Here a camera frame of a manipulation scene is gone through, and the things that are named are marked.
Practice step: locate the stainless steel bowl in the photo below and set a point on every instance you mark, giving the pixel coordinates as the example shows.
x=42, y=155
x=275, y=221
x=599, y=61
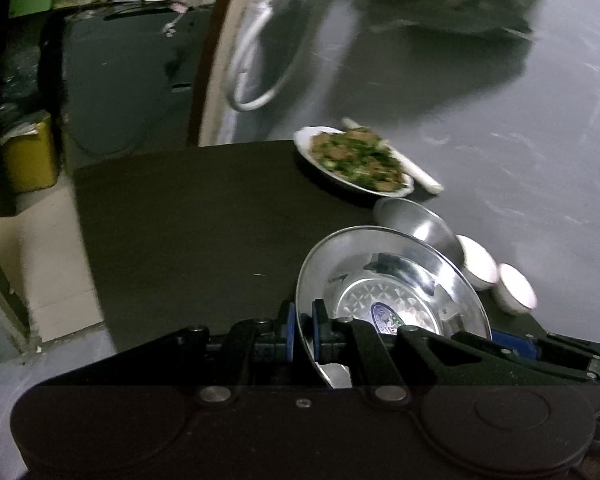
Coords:
x=415, y=222

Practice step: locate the green box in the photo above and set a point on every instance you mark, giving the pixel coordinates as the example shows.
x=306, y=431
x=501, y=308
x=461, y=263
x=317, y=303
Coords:
x=30, y=0

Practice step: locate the white leek stalk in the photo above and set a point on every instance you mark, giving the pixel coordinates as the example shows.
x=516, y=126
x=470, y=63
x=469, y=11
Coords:
x=420, y=172

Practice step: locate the stir-fried green vegetable dish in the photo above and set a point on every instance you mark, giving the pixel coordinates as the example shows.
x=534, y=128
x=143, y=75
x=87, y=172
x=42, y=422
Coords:
x=360, y=157

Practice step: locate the large stainless steel plate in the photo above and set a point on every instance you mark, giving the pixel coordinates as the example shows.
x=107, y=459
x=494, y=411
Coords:
x=380, y=280

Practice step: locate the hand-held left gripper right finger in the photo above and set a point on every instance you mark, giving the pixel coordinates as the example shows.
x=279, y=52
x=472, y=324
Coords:
x=320, y=334

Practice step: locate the white plate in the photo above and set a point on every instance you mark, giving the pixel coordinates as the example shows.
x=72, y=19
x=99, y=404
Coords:
x=310, y=147

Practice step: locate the yellow plastic bin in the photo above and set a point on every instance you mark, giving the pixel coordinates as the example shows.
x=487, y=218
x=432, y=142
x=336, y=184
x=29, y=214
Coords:
x=30, y=152

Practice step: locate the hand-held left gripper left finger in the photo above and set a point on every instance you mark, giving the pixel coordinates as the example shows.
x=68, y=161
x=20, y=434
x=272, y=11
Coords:
x=289, y=332

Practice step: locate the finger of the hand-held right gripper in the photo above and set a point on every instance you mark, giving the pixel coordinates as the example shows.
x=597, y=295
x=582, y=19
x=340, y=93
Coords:
x=515, y=346

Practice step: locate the white ceramic bowl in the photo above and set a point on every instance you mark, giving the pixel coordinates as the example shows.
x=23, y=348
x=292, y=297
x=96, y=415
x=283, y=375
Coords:
x=477, y=262
x=517, y=290

